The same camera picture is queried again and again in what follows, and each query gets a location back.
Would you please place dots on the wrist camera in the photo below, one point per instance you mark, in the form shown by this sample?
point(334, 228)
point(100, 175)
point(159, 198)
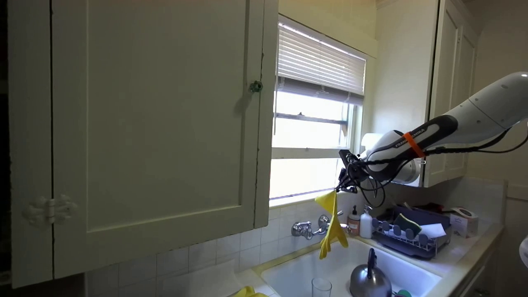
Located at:
point(347, 156)

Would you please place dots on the chrome wall faucet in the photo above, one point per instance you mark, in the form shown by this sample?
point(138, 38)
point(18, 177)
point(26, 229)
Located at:
point(306, 229)

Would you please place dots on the dark dish rack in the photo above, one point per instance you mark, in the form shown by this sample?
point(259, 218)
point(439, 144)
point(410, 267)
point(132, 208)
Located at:
point(412, 245)

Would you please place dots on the white sink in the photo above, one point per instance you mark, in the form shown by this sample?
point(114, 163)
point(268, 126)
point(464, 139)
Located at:
point(338, 268)

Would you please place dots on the amber soap pump bottle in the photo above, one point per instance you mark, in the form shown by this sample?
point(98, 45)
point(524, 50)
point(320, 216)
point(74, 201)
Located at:
point(354, 225)

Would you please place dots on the cream wall cabinet door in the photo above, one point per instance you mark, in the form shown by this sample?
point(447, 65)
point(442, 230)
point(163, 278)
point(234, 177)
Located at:
point(156, 123)

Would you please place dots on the cream wall cabinet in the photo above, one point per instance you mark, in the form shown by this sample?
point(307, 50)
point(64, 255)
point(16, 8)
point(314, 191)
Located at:
point(449, 53)

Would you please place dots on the white soap pump bottle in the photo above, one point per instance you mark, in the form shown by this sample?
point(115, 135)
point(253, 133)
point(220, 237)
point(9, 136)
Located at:
point(366, 226)

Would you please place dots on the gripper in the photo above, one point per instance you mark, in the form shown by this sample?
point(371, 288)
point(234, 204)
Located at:
point(354, 173)

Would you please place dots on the green and yellow sponge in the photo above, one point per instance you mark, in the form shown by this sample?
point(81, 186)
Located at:
point(407, 225)

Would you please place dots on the white window blind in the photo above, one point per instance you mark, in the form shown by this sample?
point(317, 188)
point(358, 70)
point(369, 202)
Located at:
point(319, 62)

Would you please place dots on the white paper sheet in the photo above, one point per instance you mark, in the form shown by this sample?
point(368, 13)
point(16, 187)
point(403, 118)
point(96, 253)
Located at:
point(433, 231)

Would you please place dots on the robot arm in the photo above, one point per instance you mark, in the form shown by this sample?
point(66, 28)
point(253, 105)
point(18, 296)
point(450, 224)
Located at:
point(474, 113)

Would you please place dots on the green glass cabinet knob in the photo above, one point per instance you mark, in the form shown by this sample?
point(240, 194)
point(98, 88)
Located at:
point(255, 86)

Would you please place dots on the yellow rubber glove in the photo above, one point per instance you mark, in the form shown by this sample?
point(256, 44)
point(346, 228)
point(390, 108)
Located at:
point(332, 227)
point(247, 293)

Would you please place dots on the window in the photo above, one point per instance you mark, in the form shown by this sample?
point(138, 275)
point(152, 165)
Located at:
point(309, 132)

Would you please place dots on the clear drinking glass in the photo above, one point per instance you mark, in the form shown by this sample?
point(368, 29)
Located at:
point(321, 288)

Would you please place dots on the small white cardboard box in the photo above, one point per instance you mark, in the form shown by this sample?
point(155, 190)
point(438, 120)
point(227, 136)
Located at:
point(464, 222)

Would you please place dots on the paper towel roll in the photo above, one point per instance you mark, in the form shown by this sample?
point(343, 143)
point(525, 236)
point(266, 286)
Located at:
point(371, 140)

